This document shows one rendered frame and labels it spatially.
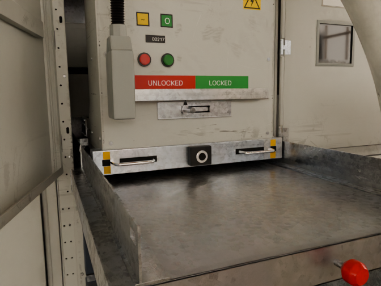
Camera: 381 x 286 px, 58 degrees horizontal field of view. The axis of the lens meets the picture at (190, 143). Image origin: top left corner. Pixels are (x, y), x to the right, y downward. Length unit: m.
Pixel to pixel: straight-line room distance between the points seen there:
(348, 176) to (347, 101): 0.62
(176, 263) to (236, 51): 0.66
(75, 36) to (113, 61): 0.93
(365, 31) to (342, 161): 0.36
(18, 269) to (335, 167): 0.88
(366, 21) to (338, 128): 0.52
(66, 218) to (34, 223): 0.09
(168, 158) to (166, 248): 0.43
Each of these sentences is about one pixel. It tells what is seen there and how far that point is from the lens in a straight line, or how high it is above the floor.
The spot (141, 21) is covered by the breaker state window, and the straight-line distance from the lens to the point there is 0.89.
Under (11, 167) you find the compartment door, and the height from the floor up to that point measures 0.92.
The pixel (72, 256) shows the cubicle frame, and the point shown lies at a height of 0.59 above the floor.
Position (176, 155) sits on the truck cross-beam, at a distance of 0.90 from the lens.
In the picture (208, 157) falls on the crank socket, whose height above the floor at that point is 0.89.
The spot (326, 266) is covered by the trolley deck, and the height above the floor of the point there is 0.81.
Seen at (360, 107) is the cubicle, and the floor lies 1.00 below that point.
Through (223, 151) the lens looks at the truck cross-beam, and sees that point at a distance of 0.95.
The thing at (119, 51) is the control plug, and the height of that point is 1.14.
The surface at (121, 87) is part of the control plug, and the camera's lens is 0.75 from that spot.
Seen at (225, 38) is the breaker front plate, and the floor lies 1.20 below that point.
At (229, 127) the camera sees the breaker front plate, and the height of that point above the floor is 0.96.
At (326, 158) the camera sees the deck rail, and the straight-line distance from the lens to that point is 0.93.
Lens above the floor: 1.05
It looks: 8 degrees down
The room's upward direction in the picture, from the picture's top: 1 degrees counter-clockwise
